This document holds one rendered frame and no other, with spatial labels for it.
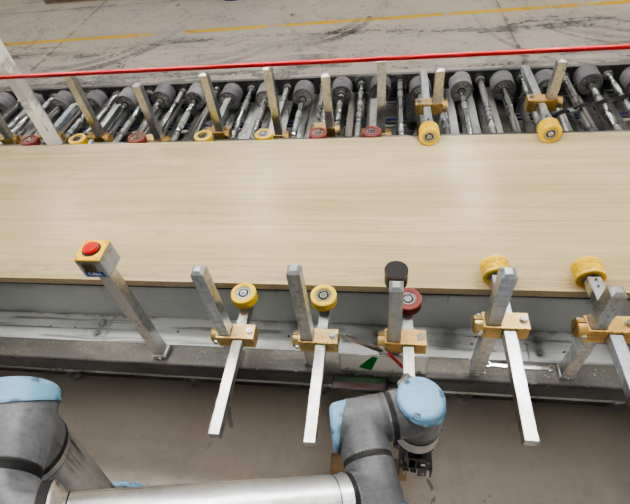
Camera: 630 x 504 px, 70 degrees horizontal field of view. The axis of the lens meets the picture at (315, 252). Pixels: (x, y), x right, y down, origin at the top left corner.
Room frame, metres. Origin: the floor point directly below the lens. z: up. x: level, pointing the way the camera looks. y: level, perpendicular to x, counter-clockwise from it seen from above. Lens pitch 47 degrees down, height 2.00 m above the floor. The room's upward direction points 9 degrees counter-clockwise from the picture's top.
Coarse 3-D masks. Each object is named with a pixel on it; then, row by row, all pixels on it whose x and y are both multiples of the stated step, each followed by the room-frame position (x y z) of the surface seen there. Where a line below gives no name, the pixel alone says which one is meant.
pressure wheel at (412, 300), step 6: (408, 288) 0.80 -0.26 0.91; (408, 294) 0.79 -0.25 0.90; (414, 294) 0.78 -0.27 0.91; (420, 294) 0.78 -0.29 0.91; (408, 300) 0.76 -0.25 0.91; (414, 300) 0.76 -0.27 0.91; (420, 300) 0.76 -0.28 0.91; (408, 306) 0.74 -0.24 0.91; (414, 306) 0.74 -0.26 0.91; (420, 306) 0.75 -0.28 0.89; (402, 312) 0.74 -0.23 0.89; (408, 312) 0.73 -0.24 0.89; (414, 312) 0.73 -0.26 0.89
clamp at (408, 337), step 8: (384, 336) 0.68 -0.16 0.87; (408, 336) 0.67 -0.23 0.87; (416, 336) 0.66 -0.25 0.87; (384, 344) 0.66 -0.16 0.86; (392, 344) 0.65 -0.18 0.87; (400, 344) 0.65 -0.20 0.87; (408, 344) 0.64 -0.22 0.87; (416, 344) 0.64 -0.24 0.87; (424, 344) 0.63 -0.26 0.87; (392, 352) 0.65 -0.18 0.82; (400, 352) 0.65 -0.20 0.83; (416, 352) 0.64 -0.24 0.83; (424, 352) 0.63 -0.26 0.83
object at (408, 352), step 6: (402, 318) 0.73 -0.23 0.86; (408, 318) 0.73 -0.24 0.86; (402, 324) 0.72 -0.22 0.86; (408, 324) 0.71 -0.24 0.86; (408, 348) 0.63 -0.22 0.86; (408, 354) 0.62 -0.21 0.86; (408, 360) 0.60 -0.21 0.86; (408, 366) 0.58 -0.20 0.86; (414, 366) 0.58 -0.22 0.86; (408, 372) 0.56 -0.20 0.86; (414, 372) 0.56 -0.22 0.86
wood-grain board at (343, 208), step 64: (0, 192) 1.62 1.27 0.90; (64, 192) 1.55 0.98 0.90; (128, 192) 1.48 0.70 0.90; (192, 192) 1.42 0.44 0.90; (256, 192) 1.36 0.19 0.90; (320, 192) 1.31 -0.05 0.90; (384, 192) 1.25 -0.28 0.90; (448, 192) 1.20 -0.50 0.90; (512, 192) 1.15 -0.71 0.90; (576, 192) 1.10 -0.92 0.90; (0, 256) 1.22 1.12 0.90; (64, 256) 1.17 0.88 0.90; (128, 256) 1.12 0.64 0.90; (192, 256) 1.08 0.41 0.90; (256, 256) 1.03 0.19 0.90; (320, 256) 0.99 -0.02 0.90; (384, 256) 0.95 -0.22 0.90; (448, 256) 0.91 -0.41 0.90; (512, 256) 0.87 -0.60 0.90; (576, 256) 0.83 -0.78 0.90
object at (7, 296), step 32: (0, 288) 1.19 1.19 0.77; (32, 288) 1.16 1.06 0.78; (64, 288) 1.13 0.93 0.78; (96, 288) 1.10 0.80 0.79; (160, 288) 1.05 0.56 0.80; (192, 288) 1.02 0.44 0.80; (224, 288) 0.99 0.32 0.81; (288, 320) 0.95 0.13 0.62; (352, 320) 0.90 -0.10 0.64; (384, 320) 0.87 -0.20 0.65; (416, 320) 0.85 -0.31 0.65; (448, 320) 0.83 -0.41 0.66; (544, 320) 0.76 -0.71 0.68; (256, 384) 1.03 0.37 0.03; (288, 384) 0.99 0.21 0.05
